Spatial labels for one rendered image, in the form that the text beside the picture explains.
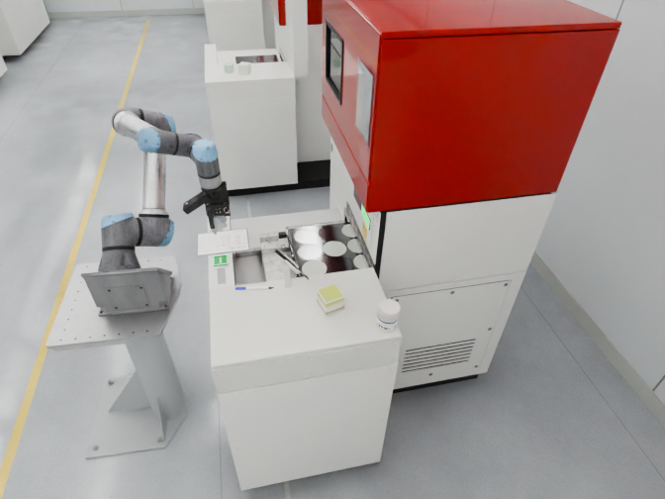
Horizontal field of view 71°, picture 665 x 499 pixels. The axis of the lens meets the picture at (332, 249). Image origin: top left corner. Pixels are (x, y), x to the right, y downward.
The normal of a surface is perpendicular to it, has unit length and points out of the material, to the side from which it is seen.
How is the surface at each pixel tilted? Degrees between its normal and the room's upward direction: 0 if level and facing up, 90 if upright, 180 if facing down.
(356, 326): 0
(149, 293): 90
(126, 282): 90
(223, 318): 0
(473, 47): 90
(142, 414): 0
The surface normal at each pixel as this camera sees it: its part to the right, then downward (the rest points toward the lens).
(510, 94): 0.22, 0.63
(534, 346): 0.02, -0.76
